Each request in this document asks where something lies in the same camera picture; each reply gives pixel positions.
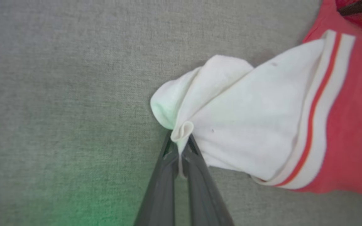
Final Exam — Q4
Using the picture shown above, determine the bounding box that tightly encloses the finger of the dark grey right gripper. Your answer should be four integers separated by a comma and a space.
337, 0, 362, 17

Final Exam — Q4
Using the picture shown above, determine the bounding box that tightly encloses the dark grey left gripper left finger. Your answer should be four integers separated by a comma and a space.
133, 131, 179, 226

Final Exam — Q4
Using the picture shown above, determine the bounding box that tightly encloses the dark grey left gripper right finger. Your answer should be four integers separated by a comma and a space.
182, 134, 235, 226

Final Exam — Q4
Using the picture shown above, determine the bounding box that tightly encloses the red and white jersey garment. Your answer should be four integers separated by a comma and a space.
150, 0, 362, 201

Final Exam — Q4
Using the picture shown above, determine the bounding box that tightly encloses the grey fabric sofa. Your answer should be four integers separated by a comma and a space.
0, 0, 362, 226

